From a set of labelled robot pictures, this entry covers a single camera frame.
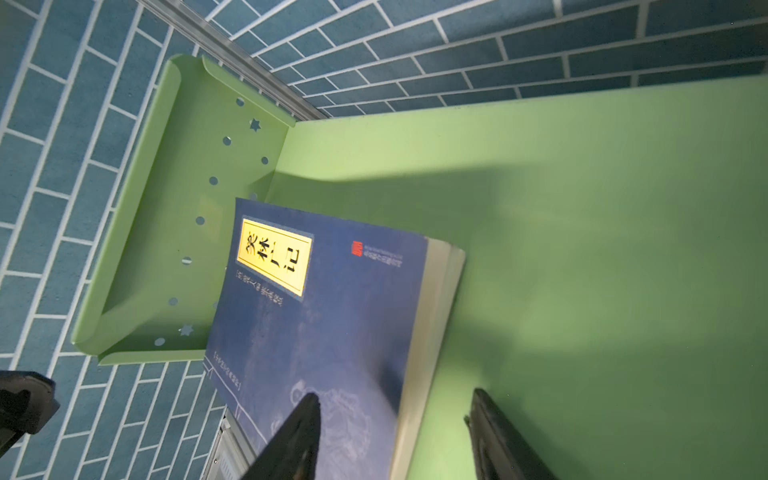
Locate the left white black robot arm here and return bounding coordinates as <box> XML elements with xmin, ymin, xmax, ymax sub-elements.
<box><xmin>0</xmin><ymin>370</ymin><xmax>60</xmax><ymax>456</ymax></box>

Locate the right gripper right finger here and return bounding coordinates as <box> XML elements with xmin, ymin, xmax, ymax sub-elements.
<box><xmin>464</xmin><ymin>388</ymin><xmax>556</xmax><ymax>480</ymax></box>

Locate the green wooden shelf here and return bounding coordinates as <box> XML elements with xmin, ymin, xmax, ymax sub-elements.
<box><xmin>73</xmin><ymin>55</ymin><xmax>767</xmax><ymax>479</ymax></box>

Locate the blue book yellow label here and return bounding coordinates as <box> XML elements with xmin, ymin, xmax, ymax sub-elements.
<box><xmin>205</xmin><ymin>199</ymin><xmax>466</xmax><ymax>479</ymax></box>

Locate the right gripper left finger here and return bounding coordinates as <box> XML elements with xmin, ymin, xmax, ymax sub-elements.
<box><xmin>241</xmin><ymin>393</ymin><xmax>321</xmax><ymax>480</ymax></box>

